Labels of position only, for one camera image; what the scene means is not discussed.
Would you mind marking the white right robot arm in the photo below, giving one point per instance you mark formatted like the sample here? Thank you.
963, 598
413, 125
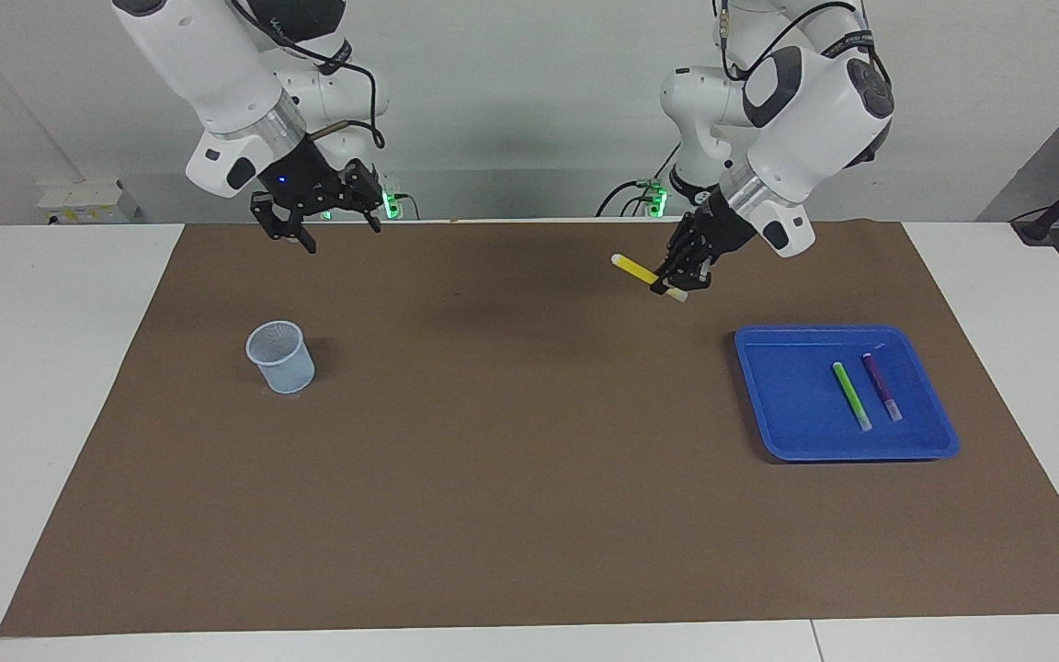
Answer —
226, 74

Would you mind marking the green lit base connector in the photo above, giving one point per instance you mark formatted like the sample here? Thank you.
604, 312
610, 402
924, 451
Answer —
392, 204
656, 202

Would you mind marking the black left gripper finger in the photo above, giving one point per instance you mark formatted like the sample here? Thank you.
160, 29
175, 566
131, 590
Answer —
697, 274
663, 276

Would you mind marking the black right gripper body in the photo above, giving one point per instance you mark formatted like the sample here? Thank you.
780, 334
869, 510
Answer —
304, 179

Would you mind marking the light blue mesh cup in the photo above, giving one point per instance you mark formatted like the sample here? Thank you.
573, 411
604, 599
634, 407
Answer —
283, 363

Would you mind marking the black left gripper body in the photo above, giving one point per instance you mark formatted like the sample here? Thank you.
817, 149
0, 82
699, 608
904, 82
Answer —
713, 230

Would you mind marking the blue plastic tray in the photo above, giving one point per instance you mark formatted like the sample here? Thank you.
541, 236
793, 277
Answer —
796, 414

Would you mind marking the white socket box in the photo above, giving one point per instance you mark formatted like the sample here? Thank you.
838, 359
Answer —
88, 202

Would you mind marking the yellow pen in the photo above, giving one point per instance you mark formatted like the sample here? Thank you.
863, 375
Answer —
635, 268

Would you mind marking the purple pen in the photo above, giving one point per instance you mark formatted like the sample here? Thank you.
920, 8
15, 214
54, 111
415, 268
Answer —
882, 386

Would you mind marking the brown table mat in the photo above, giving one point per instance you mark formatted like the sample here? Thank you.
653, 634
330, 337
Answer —
529, 460

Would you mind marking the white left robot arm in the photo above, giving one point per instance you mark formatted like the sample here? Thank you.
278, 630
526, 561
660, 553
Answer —
805, 110

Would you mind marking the green pen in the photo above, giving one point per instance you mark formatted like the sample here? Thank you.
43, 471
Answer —
851, 397

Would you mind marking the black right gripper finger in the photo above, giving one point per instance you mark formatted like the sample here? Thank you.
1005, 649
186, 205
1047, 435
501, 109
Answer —
286, 225
366, 193

